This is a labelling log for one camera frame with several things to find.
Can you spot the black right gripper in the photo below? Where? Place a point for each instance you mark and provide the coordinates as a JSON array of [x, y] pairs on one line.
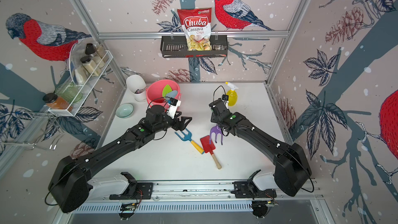
[[212, 117]]

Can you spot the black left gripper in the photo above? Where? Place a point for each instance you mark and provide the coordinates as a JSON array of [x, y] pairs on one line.
[[182, 125]]

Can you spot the blue hand fork yellow handle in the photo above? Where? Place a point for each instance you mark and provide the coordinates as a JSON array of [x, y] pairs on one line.
[[186, 136]]

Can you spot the purple rake pink handle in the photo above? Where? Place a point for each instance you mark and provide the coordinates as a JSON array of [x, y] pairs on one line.
[[214, 133]]

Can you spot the yellow spray bottle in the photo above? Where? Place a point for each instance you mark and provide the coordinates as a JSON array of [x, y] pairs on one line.
[[232, 94]]

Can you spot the light blue trowel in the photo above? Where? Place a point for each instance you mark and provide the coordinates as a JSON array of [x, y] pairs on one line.
[[172, 95]]

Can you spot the green trowel yellow handle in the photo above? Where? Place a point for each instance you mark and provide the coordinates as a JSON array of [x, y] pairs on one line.
[[166, 90]]

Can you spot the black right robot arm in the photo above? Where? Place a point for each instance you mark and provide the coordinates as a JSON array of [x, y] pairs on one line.
[[292, 169]]

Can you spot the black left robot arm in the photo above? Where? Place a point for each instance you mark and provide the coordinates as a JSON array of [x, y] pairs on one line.
[[69, 184]]

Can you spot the pink plastic bucket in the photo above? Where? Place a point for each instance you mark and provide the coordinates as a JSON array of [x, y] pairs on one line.
[[154, 92]]

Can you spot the small green ceramic bowl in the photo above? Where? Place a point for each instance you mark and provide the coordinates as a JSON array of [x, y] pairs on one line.
[[124, 110]]

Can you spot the white paper cup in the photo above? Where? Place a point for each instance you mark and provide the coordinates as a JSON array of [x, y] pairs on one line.
[[137, 86]]

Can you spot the red cassava chips bag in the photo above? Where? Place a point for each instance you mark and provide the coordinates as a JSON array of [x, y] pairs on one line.
[[196, 24]]

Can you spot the beige spice bottle front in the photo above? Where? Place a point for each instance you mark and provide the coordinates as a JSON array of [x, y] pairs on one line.
[[91, 67]]

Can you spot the beige spice bottle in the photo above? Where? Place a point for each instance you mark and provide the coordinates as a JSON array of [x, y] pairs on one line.
[[97, 53], [91, 67]]

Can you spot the beige spice bottle back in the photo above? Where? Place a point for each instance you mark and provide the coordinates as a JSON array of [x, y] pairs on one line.
[[97, 53]]

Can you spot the green glass bowl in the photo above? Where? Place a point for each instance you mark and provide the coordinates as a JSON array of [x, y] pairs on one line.
[[69, 92]]

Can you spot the clear glass plate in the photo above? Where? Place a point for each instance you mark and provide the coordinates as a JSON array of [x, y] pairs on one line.
[[77, 71]]

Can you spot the orange spice jar black lid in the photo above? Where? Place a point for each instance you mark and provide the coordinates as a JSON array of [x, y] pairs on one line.
[[56, 102]]

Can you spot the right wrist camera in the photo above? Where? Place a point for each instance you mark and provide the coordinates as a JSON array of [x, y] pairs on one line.
[[225, 97]]

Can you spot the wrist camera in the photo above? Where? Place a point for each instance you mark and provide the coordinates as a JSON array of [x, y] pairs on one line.
[[173, 106], [225, 97]]

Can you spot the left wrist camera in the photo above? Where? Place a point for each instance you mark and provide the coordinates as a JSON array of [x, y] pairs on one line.
[[173, 106]]

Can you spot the red shovel wooden handle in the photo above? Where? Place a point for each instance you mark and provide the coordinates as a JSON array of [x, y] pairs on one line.
[[209, 147]]

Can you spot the black wire wall basket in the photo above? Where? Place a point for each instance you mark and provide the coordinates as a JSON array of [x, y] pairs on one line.
[[183, 47]]

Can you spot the white wire wall shelf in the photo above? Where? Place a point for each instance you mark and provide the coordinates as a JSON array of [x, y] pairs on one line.
[[86, 89]]

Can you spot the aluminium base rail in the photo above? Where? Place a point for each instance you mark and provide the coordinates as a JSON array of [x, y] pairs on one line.
[[194, 196]]

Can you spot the chrome wire rack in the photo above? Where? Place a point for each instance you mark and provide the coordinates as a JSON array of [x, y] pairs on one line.
[[30, 131]]

